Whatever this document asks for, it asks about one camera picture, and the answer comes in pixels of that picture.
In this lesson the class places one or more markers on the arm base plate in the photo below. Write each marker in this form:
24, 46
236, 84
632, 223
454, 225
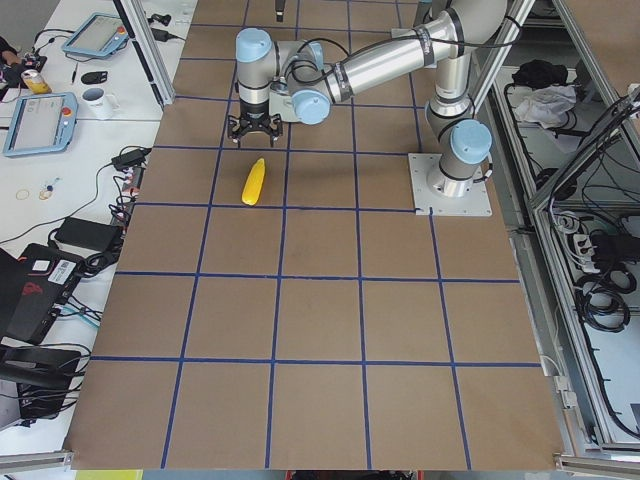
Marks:
437, 195

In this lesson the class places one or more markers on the yellow drink can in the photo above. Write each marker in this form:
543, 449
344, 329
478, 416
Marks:
35, 82

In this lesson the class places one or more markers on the white cloth pile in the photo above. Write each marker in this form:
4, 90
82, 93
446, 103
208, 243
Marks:
547, 107

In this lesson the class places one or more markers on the far teach pendant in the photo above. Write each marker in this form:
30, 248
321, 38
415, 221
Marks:
100, 36

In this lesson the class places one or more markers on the near teach pendant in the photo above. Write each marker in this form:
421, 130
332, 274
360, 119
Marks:
41, 124

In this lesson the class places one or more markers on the black laptop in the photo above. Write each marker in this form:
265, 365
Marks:
33, 289

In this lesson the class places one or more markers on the black power adapter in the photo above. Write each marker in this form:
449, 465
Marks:
88, 234

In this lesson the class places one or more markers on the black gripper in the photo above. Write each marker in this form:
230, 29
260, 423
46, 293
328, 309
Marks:
252, 110

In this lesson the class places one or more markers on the yellow corn cob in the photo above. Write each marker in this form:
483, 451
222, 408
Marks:
254, 183

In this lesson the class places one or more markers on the teach pendant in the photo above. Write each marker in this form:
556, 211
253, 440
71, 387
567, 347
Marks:
100, 36
41, 124

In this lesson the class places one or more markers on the black round case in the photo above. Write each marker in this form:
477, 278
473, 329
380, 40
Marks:
94, 77

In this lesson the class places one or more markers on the white mug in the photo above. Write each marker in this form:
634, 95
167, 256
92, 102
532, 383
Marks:
102, 104

